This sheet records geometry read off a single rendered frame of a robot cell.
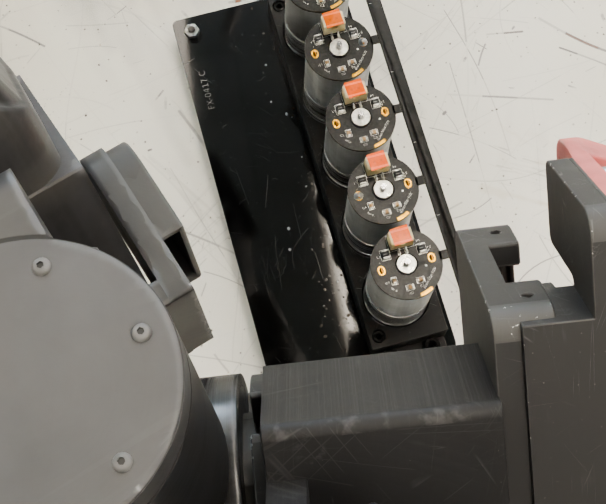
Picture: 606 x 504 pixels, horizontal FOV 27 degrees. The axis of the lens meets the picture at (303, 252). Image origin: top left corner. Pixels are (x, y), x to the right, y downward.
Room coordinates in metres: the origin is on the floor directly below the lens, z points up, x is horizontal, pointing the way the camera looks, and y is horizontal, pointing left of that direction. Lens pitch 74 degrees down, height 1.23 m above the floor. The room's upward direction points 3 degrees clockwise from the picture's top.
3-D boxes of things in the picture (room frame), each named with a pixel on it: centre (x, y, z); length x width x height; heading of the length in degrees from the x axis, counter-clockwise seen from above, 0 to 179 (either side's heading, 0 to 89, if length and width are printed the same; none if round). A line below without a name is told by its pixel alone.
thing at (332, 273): (0.16, 0.00, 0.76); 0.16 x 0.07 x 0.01; 18
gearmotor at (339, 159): (0.17, -0.02, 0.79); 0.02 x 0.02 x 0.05
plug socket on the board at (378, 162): (0.15, -0.02, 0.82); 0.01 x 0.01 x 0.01; 18
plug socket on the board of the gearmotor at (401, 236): (0.12, -0.03, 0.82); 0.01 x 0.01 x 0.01; 18
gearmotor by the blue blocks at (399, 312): (0.12, -0.04, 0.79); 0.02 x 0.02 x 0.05
